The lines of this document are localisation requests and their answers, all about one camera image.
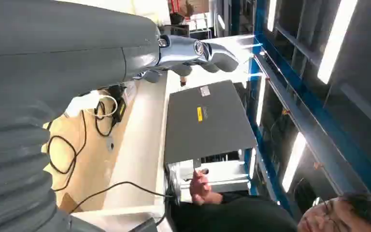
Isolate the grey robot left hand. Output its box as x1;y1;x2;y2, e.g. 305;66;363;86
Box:
0;0;240;113

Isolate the white flat device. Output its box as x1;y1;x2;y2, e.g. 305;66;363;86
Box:
65;90;100;118

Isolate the black power brick yellow label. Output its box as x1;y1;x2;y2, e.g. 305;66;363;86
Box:
111;85;128;124

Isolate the white laptop stand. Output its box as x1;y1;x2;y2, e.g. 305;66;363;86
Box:
70;69;257;232

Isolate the black adapter box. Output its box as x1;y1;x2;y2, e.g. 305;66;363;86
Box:
129;217;159;232

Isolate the standing person's left hand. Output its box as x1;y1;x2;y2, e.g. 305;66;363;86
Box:
189;170;224;206

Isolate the long ceiling light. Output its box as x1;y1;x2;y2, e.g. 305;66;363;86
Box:
281;132;307;193
266;0;278;32
316;0;359;85
255;76;267;127

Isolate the standing person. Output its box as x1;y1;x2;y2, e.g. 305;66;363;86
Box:
169;191;371;232

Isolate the blue steel beam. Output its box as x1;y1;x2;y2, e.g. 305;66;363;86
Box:
248;0;371;201

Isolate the white cable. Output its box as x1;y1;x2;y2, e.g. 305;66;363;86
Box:
88;94;119;118

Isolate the short black cable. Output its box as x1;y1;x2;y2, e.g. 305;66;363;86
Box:
94;100;116;137

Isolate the long black cable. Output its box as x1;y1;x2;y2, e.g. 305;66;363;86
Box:
46;110;87;193

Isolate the black laptop cable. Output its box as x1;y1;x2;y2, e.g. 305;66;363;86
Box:
70;181;175;214

